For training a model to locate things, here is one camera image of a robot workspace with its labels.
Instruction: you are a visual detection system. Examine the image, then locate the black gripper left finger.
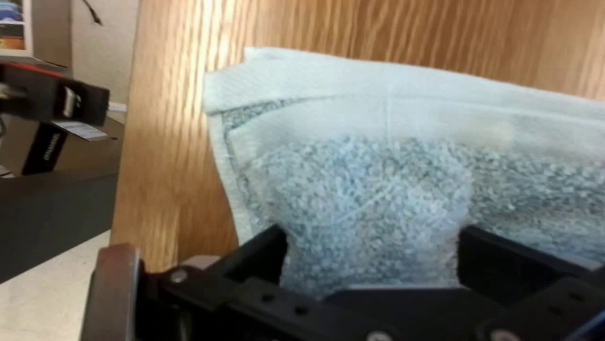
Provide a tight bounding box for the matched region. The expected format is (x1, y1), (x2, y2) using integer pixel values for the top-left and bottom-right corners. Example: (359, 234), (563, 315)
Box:
(139, 224), (345, 341)

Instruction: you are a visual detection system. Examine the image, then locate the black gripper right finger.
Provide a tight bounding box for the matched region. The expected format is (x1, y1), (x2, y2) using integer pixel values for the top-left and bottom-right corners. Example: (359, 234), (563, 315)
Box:
(457, 226), (605, 341)

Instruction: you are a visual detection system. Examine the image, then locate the light blue terry cloth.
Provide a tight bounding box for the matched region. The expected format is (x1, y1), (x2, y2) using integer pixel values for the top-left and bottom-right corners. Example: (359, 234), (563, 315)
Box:
(202, 44), (605, 302)

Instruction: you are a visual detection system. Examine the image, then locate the black clamp orange handle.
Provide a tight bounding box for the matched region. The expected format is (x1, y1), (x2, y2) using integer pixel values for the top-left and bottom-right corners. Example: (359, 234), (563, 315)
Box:
(0, 60), (111, 179)

